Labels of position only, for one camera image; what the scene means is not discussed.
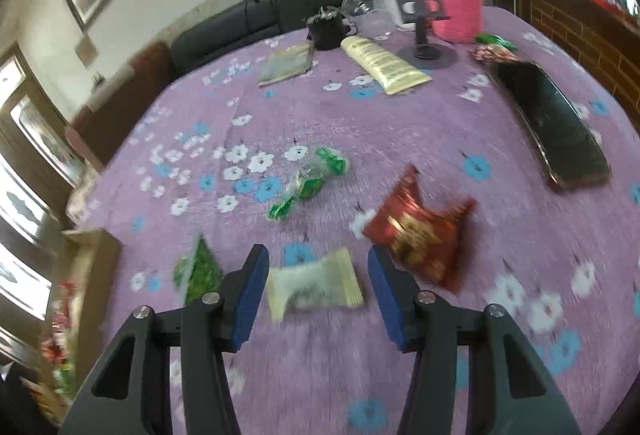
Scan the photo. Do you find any green clear wrapped candy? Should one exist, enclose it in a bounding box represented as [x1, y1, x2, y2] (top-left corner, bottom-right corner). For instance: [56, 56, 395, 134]
[267, 146, 349, 222]

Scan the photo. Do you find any dark red snack packet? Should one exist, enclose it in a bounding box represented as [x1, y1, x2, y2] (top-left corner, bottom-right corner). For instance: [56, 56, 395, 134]
[362, 165, 478, 294]

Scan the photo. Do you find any cream squeeze tube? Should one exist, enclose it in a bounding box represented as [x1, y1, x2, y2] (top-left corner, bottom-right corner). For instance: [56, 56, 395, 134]
[340, 36, 433, 96]

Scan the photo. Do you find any cardboard box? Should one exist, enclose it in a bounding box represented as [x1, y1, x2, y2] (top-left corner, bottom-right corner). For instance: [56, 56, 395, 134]
[37, 227, 123, 416]

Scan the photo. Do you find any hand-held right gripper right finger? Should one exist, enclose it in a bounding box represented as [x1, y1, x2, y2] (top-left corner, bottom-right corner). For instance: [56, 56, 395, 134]
[367, 245, 581, 435]

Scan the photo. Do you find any small wall plaque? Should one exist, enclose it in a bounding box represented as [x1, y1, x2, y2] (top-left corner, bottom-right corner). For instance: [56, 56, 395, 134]
[75, 36, 99, 64]

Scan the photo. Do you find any wooden glazed door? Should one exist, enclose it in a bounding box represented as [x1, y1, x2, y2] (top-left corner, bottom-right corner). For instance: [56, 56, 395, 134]
[0, 40, 86, 366]

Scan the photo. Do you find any red candy wrapper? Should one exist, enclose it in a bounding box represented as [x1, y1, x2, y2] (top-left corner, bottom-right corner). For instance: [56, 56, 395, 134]
[470, 44, 521, 64]

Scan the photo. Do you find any brown chair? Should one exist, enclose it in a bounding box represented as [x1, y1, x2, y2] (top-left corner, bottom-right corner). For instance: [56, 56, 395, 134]
[65, 42, 173, 170]

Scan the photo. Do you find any clear plastic cup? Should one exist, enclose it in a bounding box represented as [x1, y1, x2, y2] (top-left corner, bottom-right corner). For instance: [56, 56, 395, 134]
[342, 0, 393, 40]

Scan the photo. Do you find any green triangular snack packet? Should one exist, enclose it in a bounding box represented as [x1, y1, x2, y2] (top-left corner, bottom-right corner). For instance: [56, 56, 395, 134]
[172, 235, 223, 306]

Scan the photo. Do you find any dark wooden cabinet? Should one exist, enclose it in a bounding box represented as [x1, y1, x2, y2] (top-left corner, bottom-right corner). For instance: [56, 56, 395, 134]
[480, 0, 640, 116]

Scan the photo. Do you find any grey green flat pouch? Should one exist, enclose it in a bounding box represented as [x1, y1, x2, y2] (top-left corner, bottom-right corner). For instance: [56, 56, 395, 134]
[258, 45, 315, 87]

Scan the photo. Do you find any black smartphone in brown case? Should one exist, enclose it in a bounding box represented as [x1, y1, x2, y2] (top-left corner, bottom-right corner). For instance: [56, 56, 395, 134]
[487, 60, 612, 190]

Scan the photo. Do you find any small black container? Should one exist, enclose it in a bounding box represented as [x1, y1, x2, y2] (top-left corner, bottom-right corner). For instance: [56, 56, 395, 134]
[306, 9, 348, 50]

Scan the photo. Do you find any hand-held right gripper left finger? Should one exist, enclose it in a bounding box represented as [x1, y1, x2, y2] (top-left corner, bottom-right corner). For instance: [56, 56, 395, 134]
[62, 244, 271, 435]

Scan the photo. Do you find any black leather sofa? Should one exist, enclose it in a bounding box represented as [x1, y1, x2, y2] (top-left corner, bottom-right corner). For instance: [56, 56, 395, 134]
[170, 0, 431, 80]

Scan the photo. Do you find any small cream snack packet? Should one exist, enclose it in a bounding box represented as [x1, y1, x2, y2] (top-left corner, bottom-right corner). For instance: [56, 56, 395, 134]
[265, 247, 365, 323]

